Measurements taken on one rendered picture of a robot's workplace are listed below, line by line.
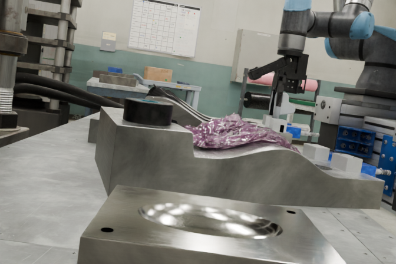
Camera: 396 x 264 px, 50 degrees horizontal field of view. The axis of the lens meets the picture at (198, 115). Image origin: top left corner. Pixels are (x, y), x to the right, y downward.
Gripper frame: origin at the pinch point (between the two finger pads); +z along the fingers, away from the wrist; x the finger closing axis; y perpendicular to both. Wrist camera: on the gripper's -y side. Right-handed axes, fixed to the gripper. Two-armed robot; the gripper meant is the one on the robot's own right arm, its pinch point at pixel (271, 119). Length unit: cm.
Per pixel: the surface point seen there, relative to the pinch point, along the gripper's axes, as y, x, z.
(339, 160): 6.9, -39.1, 3.5
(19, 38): -70, -9, -12
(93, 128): -47, -18, 7
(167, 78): -64, 579, -4
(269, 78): 96, 550, -26
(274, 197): -8, -52, 9
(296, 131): 4.3, -13.0, 1.2
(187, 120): -24.2, -17.7, 2.0
